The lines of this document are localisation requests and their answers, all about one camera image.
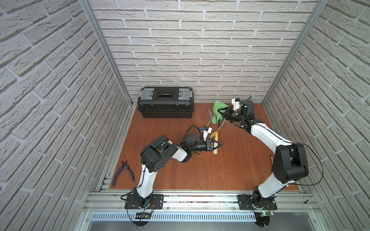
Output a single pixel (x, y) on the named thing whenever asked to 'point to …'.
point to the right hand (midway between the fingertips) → (219, 110)
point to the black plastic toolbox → (165, 102)
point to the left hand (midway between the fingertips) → (224, 145)
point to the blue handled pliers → (124, 164)
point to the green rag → (217, 117)
